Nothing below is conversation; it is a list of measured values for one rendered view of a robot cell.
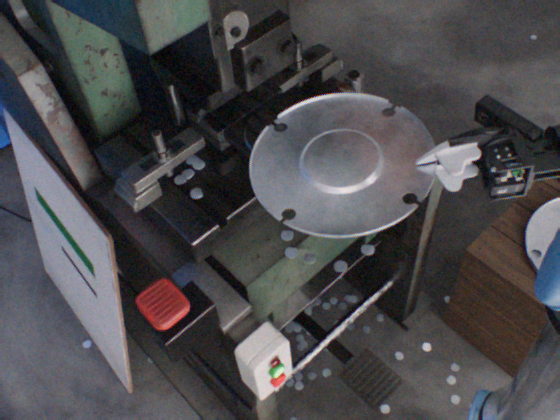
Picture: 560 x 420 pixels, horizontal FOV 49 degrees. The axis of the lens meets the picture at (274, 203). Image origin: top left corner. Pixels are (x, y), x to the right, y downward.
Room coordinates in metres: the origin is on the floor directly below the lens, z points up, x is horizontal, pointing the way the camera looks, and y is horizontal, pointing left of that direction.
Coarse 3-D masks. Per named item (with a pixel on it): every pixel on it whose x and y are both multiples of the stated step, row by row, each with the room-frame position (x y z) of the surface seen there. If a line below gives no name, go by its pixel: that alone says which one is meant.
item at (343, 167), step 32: (320, 96) 0.78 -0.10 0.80; (352, 96) 0.77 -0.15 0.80; (288, 128) 0.72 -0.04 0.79; (320, 128) 0.71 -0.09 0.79; (352, 128) 0.70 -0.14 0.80; (384, 128) 0.69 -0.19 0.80; (416, 128) 0.68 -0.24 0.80; (256, 160) 0.66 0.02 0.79; (288, 160) 0.65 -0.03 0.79; (320, 160) 0.64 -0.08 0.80; (352, 160) 0.63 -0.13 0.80; (384, 160) 0.62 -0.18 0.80; (256, 192) 0.60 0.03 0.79; (288, 192) 0.59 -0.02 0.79; (320, 192) 0.58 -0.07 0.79; (352, 192) 0.57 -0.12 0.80; (384, 192) 0.56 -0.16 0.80; (416, 192) 0.55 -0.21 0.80; (288, 224) 0.53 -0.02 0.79; (320, 224) 0.52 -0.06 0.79; (352, 224) 0.51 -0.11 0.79; (384, 224) 0.50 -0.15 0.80
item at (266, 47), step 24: (240, 0) 0.75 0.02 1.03; (264, 0) 0.77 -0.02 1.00; (288, 0) 0.80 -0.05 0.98; (240, 24) 0.73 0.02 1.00; (264, 24) 0.76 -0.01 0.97; (288, 24) 0.76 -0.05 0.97; (192, 48) 0.76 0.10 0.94; (240, 48) 0.71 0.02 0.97; (264, 48) 0.73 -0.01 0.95; (288, 48) 0.74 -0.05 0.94; (216, 72) 0.72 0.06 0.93; (240, 72) 0.71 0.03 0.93; (264, 72) 0.73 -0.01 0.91
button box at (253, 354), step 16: (256, 336) 0.43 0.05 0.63; (272, 336) 0.43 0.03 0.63; (192, 352) 0.58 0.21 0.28; (240, 352) 0.41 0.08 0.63; (256, 352) 0.41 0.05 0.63; (272, 352) 0.40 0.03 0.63; (288, 352) 0.42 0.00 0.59; (208, 368) 0.54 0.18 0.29; (240, 368) 0.41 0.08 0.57; (256, 368) 0.38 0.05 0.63; (288, 368) 0.42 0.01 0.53; (224, 384) 0.49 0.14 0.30; (256, 384) 0.38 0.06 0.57; (240, 400) 0.45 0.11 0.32; (256, 400) 0.40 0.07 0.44
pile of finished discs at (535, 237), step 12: (552, 204) 0.81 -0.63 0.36; (540, 216) 0.78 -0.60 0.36; (552, 216) 0.78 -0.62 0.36; (528, 228) 0.75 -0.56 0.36; (540, 228) 0.75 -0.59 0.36; (552, 228) 0.74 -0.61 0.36; (528, 240) 0.72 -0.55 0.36; (540, 240) 0.72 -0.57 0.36; (528, 252) 0.69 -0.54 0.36; (540, 252) 0.69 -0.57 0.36
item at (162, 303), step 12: (156, 288) 0.46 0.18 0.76; (168, 288) 0.46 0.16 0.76; (144, 300) 0.44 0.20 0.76; (156, 300) 0.44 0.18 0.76; (168, 300) 0.44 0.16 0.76; (180, 300) 0.44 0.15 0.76; (144, 312) 0.43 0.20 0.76; (156, 312) 0.42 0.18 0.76; (168, 312) 0.42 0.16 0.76; (180, 312) 0.42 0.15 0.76; (156, 324) 0.41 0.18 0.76; (168, 324) 0.40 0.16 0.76
